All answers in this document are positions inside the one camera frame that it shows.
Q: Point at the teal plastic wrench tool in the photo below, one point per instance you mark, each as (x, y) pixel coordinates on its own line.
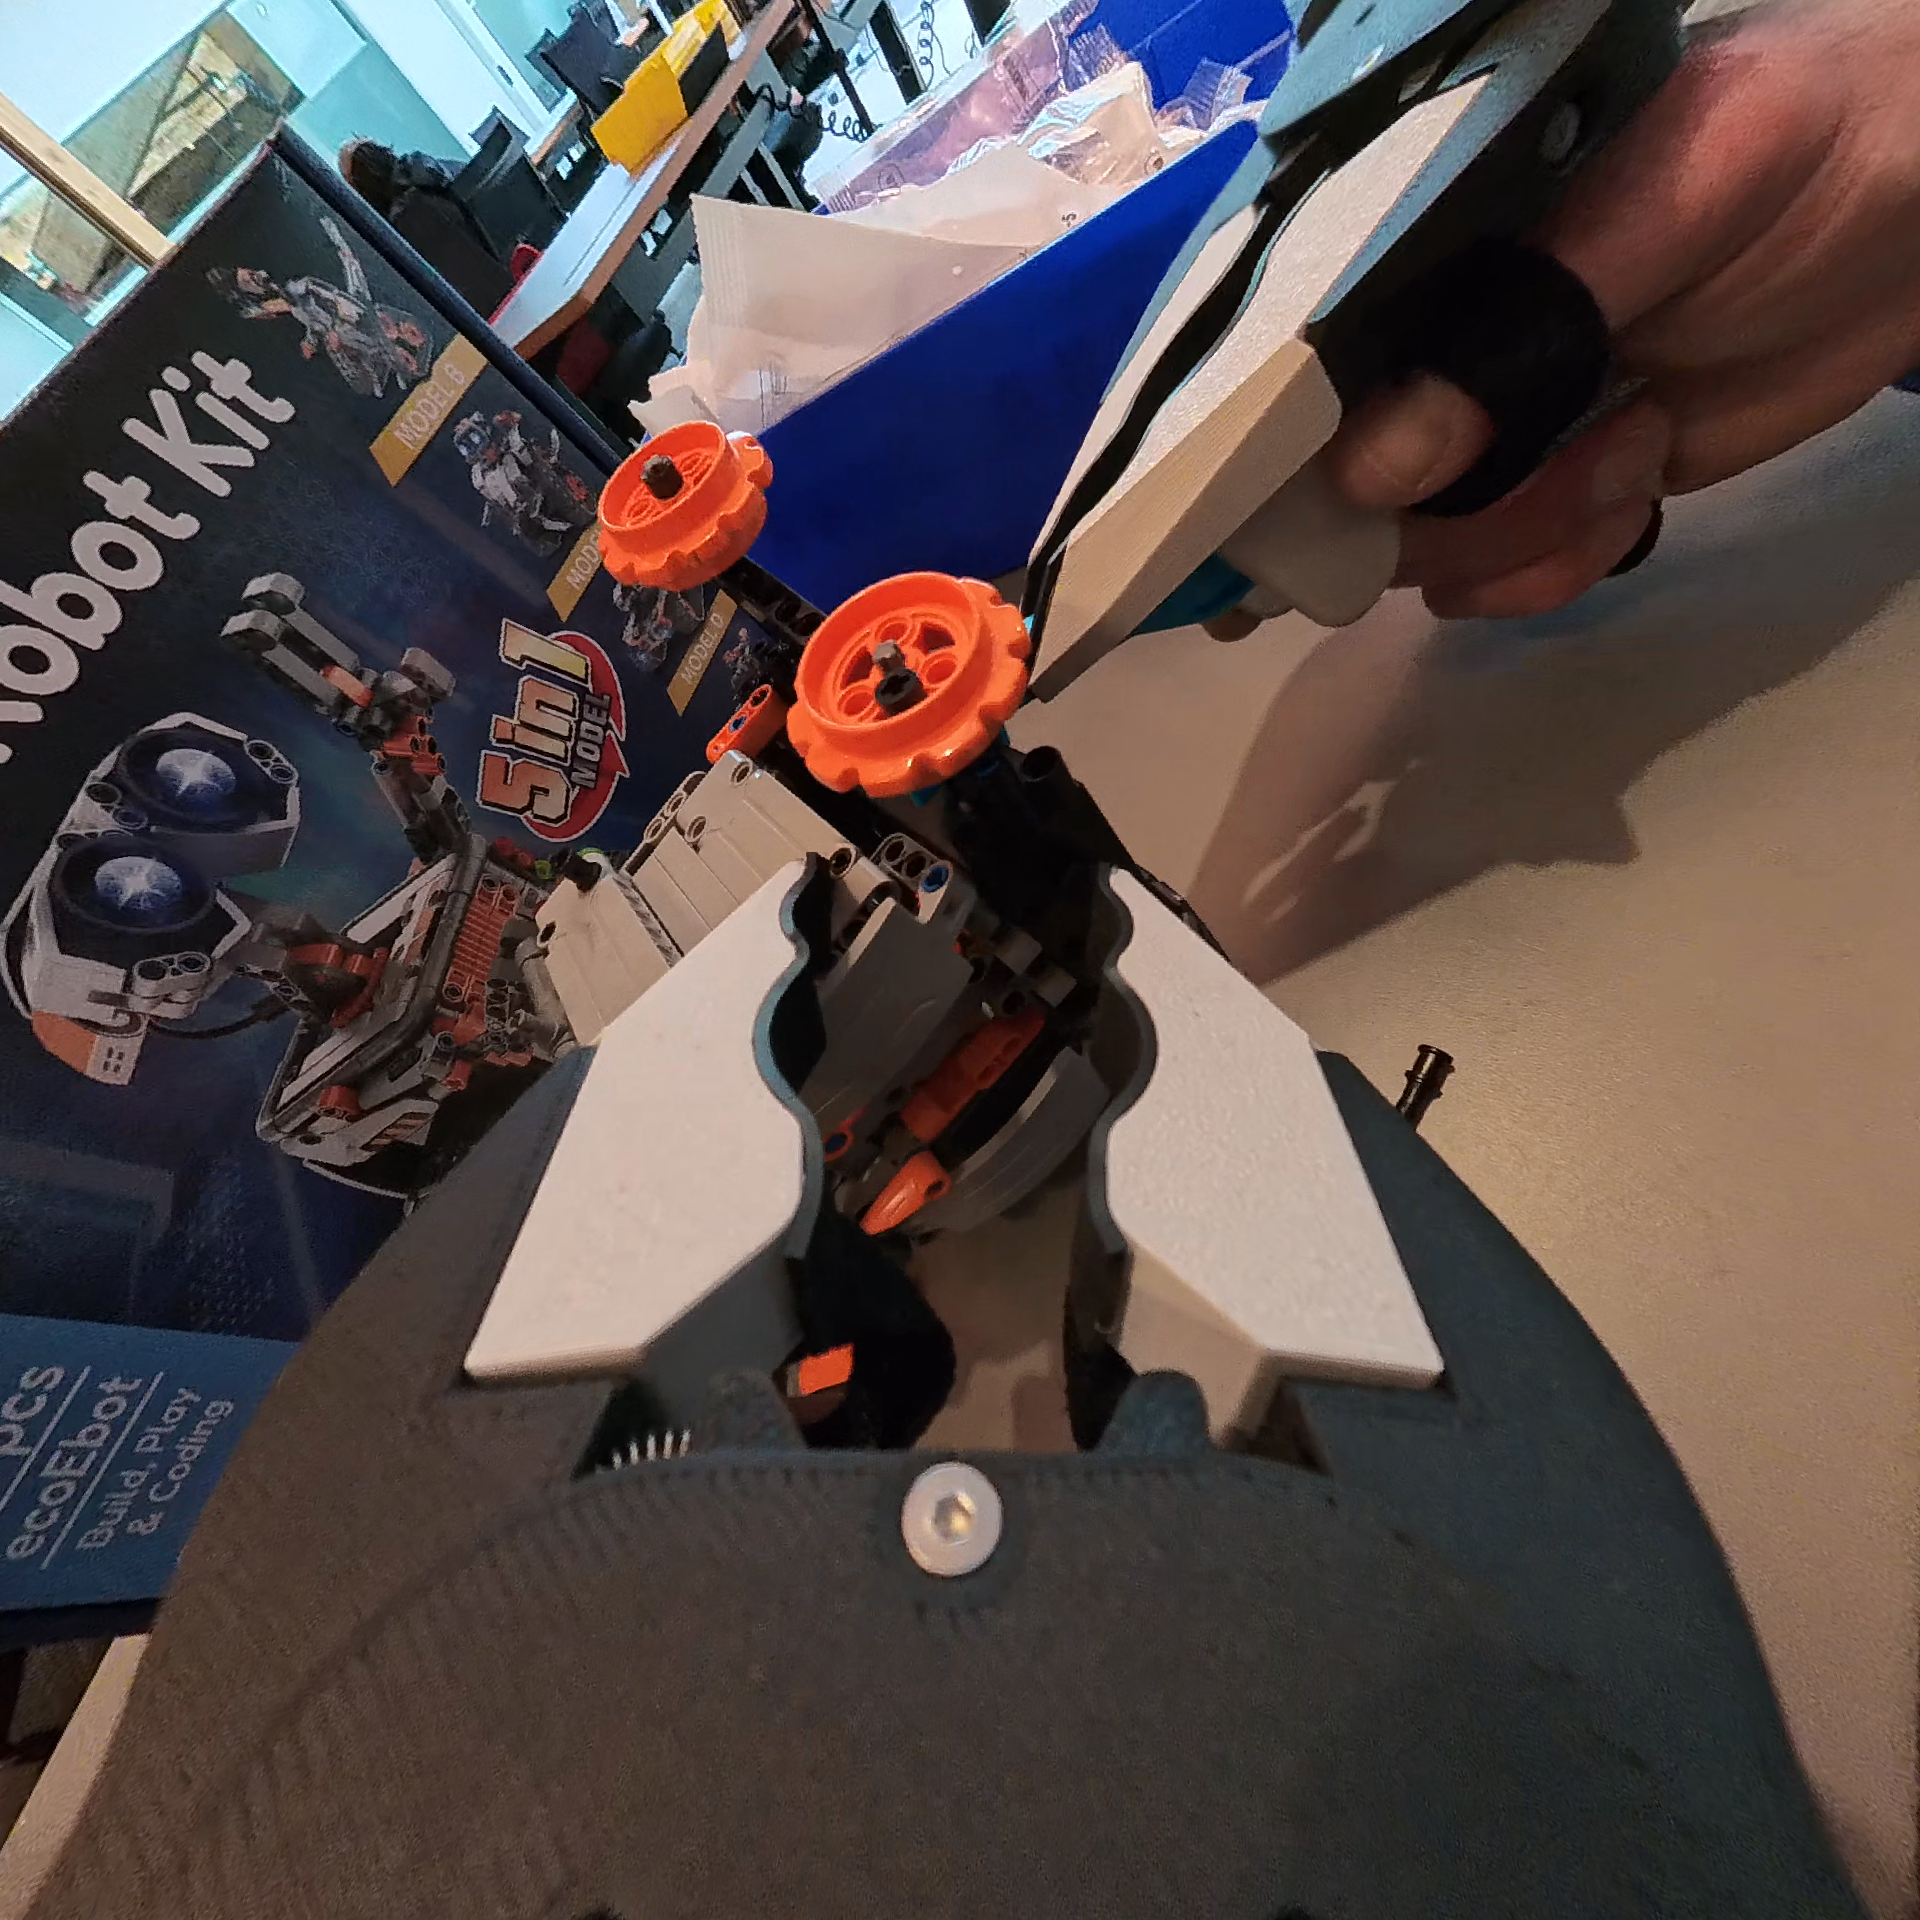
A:
(1216, 607)

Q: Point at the long wooden table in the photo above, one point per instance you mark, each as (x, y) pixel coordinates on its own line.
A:
(599, 222)

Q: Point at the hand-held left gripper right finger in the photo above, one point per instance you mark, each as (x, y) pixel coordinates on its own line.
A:
(1263, 1200)

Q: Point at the blue plastic bin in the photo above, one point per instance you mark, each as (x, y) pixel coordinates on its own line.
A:
(961, 421)

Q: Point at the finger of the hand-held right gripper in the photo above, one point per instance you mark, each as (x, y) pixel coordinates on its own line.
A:
(1352, 222)
(1216, 467)

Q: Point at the robot kit box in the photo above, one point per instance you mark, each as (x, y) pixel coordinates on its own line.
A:
(242, 599)

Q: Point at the yellow storage bin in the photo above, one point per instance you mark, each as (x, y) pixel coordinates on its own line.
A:
(660, 93)

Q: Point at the black pin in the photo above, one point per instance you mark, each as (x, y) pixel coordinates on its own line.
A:
(1423, 1074)

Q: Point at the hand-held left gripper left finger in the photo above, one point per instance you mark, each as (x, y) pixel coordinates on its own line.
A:
(630, 1200)

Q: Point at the grey toy robot vehicle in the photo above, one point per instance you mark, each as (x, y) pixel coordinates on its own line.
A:
(899, 684)

